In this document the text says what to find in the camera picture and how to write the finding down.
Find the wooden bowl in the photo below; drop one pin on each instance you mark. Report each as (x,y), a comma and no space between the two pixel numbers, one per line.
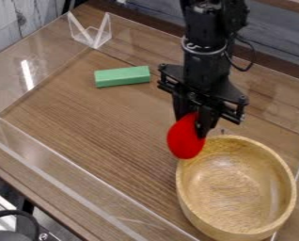
(236,189)

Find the black metal table bracket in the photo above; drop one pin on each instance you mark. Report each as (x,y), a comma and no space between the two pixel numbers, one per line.
(24,225)

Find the clear acrylic enclosure wall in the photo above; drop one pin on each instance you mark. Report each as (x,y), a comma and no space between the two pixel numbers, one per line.
(93,209)

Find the green rectangular block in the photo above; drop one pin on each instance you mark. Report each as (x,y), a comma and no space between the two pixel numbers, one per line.
(121,76)

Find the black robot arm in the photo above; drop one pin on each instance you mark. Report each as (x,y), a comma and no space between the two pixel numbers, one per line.
(212,22)

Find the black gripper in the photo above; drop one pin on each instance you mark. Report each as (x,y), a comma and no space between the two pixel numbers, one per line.
(200,89)

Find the clear acrylic corner bracket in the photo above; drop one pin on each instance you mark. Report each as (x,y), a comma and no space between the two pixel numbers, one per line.
(91,36)

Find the red felt strawberry toy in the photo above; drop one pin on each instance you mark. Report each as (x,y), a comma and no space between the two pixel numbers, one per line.
(183,142)

